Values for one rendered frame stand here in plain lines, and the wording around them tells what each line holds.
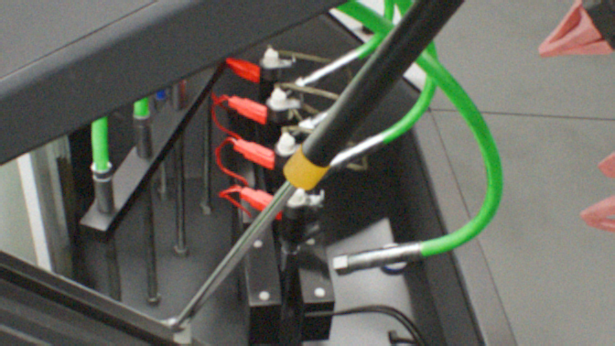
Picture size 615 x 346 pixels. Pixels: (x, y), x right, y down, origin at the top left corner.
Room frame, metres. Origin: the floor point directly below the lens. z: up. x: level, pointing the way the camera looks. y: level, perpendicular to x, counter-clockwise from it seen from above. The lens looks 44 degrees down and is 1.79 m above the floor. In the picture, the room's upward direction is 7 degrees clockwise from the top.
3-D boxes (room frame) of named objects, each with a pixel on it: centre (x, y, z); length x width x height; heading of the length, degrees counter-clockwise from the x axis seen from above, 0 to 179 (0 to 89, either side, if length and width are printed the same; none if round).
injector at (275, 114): (0.82, 0.04, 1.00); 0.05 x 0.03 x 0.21; 103
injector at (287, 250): (0.67, 0.00, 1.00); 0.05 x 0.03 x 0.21; 103
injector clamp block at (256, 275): (0.78, 0.04, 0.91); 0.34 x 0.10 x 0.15; 13
